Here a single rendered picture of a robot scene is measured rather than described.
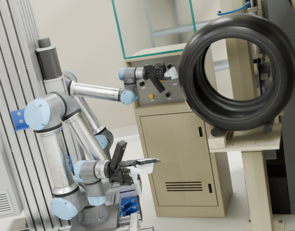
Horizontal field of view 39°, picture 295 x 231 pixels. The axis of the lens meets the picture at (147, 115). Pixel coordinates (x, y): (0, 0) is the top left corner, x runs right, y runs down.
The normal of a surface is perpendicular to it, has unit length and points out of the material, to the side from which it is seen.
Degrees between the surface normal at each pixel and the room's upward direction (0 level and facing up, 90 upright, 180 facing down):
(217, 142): 90
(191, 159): 90
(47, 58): 90
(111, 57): 90
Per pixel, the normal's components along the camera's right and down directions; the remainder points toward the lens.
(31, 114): -0.45, 0.21
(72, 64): 0.00, 0.28
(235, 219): -0.19, -0.94
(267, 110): -0.18, 0.44
